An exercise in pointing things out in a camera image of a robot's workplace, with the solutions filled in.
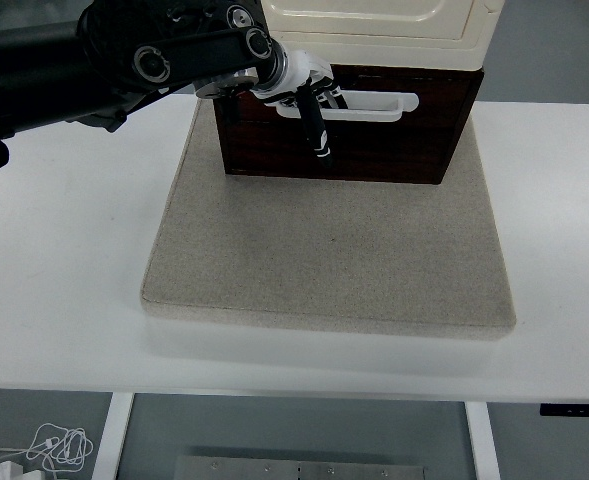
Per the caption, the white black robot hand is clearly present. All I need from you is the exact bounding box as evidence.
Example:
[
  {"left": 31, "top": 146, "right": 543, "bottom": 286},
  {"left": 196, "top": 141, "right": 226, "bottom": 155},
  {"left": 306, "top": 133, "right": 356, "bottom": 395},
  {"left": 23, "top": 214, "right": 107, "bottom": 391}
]
[{"left": 251, "top": 49, "right": 350, "bottom": 170}]

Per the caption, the dark brown cabinet base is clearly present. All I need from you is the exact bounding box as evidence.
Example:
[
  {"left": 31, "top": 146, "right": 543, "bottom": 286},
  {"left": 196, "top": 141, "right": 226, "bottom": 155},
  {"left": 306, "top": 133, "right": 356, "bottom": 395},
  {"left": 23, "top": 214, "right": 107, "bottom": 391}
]
[{"left": 212, "top": 63, "right": 486, "bottom": 186}]

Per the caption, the grey square mat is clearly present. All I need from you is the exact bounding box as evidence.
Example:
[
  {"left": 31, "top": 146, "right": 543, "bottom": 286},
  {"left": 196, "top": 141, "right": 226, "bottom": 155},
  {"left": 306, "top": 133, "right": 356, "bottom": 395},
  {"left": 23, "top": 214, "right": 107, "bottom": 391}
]
[{"left": 139, "top": 94, "right": 518, "bottom": 342}]

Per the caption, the white table leg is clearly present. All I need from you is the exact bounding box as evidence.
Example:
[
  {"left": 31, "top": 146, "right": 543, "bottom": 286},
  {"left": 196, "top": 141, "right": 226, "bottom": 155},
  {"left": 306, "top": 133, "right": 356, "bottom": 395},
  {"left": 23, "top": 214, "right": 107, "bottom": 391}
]
[
  {"left": 464, "top": 401, "right": 501, "bottom": 480},
  {"left": 91, "top": 393, "right": 136, "bottom": 480}
]

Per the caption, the black table control panel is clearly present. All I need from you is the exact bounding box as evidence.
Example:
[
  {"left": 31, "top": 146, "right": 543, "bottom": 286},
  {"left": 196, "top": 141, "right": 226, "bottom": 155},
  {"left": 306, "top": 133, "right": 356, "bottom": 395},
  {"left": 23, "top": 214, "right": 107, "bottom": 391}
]
[{"left": 539, "top": 403, "right": 589, "bottom": 417}]

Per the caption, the white charger adapter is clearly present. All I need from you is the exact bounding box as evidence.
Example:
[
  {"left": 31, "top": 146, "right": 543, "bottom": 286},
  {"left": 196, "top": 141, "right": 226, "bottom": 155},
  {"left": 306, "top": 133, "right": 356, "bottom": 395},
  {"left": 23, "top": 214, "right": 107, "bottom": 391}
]
[{"left": 0, "top": 459, "right": 43, "bottom": 480}]

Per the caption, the white drawer handle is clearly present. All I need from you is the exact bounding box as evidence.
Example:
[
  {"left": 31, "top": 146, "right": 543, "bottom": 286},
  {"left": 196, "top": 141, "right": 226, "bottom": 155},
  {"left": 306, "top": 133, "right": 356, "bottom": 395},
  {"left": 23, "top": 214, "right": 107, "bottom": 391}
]
[{"left": 261, "top": 89, "right": 420, "bottom": 125}]

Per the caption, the white tangled cable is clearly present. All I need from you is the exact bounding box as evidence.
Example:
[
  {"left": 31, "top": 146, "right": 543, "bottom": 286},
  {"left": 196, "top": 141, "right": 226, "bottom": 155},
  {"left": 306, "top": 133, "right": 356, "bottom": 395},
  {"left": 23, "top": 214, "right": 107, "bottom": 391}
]
[{"left": 0, "top": 422, "right": 95, "bottom": 474}]

